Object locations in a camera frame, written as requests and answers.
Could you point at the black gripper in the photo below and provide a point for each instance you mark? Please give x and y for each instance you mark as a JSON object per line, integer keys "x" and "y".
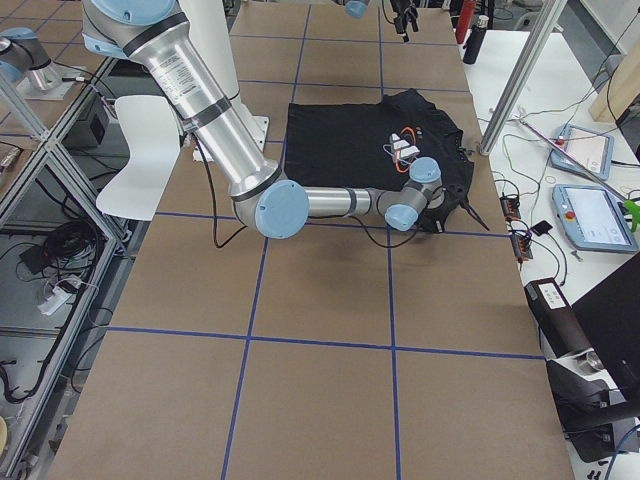
{"x": 404, "y": 11}
{"x": 434, "y": 216}

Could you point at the black graphic t-shirt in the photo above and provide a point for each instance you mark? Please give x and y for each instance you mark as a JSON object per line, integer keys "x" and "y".
{"x": 347, "y": 146}

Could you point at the red water bottle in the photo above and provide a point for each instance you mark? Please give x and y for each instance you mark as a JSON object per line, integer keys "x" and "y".
{"x": 466, "y": 13}

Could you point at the black water bottle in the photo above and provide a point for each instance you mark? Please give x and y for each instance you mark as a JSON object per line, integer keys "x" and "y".
{"x": 475, "y": 40}

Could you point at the near blue teach pendant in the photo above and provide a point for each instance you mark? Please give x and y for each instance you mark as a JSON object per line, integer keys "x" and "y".
{"x": 592, "y": 220}

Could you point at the blue teach pendant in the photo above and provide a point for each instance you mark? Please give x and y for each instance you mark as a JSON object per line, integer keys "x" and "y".
{"x": 592, "y": 220}
{"x": 590, "y": 149}

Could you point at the far blue teach pendant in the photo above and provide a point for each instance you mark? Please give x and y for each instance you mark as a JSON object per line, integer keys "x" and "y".
{"x": 590, "y": 149}

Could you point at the black box white label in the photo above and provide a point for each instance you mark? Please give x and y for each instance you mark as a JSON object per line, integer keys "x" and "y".
{"x": 555, "y": 317}

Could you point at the brown paper table cover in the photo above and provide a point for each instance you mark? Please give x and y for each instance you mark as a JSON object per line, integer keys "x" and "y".
{"x": 323, "y": 356}

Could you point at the black monitor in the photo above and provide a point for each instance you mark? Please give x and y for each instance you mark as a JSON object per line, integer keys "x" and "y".
{"x": 609, "y": 316}

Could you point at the white plastic chair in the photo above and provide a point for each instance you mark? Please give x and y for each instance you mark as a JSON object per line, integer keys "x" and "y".
{"x": 151, "y": 133}

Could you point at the aluminium frame post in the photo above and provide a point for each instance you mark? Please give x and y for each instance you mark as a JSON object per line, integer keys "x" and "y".
{"x": 526, "y": 61}

